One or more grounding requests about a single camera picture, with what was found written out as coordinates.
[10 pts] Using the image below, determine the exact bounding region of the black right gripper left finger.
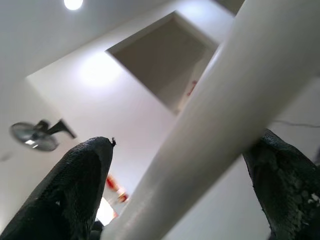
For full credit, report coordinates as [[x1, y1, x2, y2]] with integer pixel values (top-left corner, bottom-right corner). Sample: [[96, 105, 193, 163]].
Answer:
[[0, 136, 118, 240]]

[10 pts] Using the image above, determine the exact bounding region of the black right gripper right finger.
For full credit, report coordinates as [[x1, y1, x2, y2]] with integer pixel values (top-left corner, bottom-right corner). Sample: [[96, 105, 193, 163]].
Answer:
[[242, 128, 320, 240]]

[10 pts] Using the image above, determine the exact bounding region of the white plastic table leg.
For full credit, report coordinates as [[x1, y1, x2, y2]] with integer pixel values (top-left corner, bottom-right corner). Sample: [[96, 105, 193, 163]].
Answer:
[[101, 0, 320, 240]]

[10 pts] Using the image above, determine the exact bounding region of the red hanging decoration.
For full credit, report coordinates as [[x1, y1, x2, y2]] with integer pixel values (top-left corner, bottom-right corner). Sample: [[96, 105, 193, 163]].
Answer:
[[186, 79, 198, 96], [106, 174, 129, 203]]

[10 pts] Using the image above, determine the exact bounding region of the round ceiling light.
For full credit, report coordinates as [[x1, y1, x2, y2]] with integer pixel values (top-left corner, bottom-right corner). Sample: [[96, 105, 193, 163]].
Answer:
[[62, 0, 85, 11]]

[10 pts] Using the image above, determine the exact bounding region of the black wall fan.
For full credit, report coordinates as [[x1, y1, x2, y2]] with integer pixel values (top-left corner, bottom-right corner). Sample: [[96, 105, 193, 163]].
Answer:
[[9, 119, 77, 153]]

